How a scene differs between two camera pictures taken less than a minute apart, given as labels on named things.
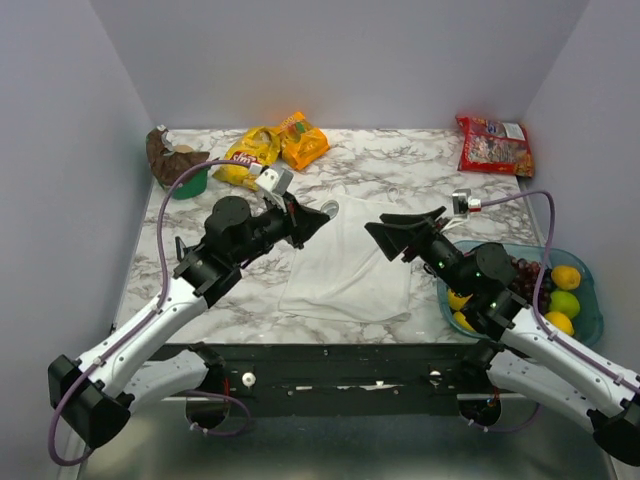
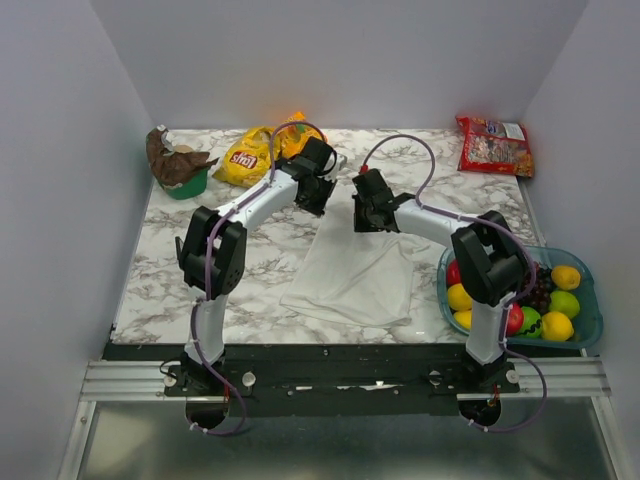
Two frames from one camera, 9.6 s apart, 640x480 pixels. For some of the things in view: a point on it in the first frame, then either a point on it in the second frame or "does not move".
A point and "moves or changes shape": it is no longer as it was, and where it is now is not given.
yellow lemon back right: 565,277 does not move
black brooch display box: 180,257 does not move
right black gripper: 392,236 -> 359,226
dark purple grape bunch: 524,283 does not move
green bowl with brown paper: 169,163 does not move
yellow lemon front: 460,320 does not move
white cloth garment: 341,273 moves or changes shape
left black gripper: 301,222 -> 318,208
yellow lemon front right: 560,322 does not move
